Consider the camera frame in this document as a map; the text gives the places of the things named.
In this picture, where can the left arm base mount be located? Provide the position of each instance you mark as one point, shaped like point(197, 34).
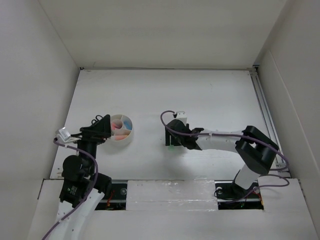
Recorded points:
point(117, 199)

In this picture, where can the thin red pen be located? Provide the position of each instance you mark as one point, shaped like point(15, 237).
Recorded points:
point(116, 124)

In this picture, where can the green highlighter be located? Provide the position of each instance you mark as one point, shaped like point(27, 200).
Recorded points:
point(171, 148)

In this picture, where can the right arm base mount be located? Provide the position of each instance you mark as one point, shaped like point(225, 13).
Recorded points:
point(232, 197)

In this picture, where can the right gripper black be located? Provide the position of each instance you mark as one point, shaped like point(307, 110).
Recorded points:
point(167, 139)

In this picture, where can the orange yellow highlighter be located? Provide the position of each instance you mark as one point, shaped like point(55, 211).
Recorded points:
point(119, 137)

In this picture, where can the white round divided organizer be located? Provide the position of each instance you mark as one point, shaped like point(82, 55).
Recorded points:
point(122, 131)

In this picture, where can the aluminium rail right side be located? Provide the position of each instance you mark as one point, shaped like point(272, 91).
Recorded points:
point(266, 114)

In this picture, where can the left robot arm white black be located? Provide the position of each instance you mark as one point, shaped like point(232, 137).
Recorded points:
point(83, 186)

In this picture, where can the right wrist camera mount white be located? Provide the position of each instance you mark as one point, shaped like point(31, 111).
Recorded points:
point(181, 116)

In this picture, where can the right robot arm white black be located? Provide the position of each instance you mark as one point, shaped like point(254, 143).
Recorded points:
point(255, 149)

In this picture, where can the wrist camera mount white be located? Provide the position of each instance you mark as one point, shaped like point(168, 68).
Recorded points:
point(181, 116)
point(64, 137)

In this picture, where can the black handled scissors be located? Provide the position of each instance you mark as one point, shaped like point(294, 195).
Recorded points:
point(96, 119)

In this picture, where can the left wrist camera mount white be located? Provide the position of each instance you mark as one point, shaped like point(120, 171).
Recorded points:
point(64, 137)

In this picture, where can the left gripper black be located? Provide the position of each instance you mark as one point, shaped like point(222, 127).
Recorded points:
point(100, 130)

